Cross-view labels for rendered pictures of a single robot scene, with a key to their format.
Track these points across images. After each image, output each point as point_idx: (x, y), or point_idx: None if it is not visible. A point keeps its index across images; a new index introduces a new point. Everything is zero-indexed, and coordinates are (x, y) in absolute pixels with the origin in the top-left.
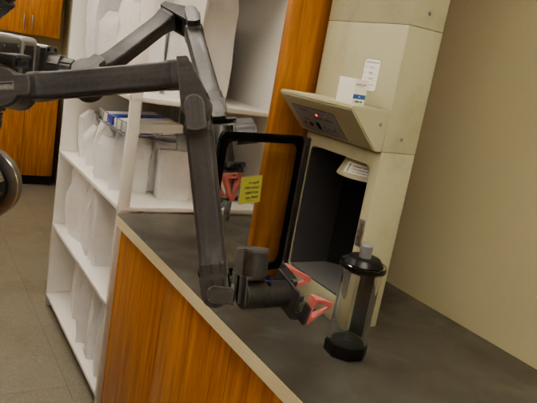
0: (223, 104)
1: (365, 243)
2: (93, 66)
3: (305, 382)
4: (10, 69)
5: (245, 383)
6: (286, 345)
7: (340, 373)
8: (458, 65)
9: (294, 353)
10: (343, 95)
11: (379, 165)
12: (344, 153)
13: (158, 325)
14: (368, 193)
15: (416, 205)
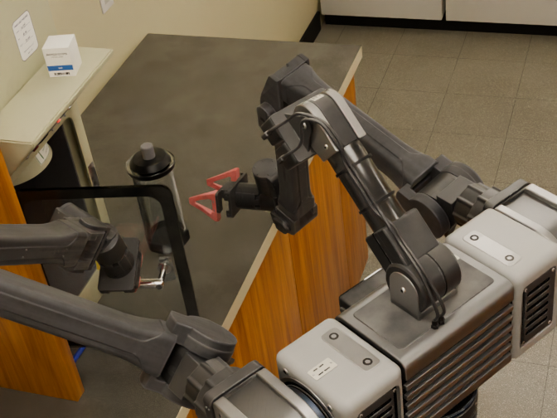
0: (75, 219)
1: (143, 148)
2: (197, 321)
3: (252, 222)
4: (453, 165)
5: (239, 315)
6: (209, 263)
7: (209, 221)
8: None
9: (216, 252)
10: (76, 62)
11: (76, 103)
12: (44, 142)
13: None
14: (82, 137)
15: None
